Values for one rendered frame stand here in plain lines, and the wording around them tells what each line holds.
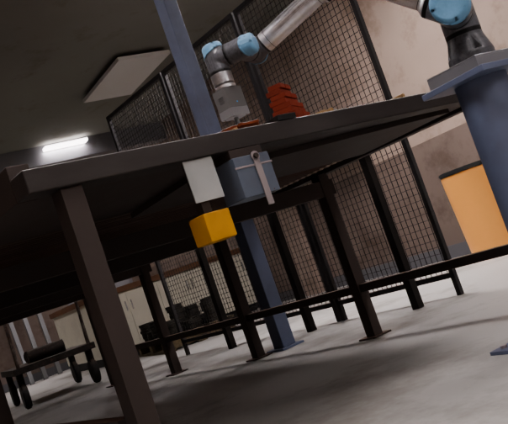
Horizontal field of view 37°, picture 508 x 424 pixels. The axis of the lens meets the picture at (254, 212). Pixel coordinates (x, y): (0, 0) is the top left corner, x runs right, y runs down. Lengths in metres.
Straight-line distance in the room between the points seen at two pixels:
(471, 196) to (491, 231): 0.30
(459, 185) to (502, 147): 3.46
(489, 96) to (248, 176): 0.82
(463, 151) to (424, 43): 1.01
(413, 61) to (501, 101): 4.66
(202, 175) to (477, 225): 4.05
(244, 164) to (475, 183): 3.90
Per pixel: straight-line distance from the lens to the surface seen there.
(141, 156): 2.01
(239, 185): 2.14
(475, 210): 5.93
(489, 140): 2.50
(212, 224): 2.04
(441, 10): 2.42
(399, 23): 7.22
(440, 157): 7.08
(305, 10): 2.70
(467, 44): 2.54
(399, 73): 7.27
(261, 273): 4.60
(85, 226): 1.89
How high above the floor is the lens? 0.52
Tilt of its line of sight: 4 degrees up
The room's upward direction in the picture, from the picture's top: 19 degrees counter-clockwise
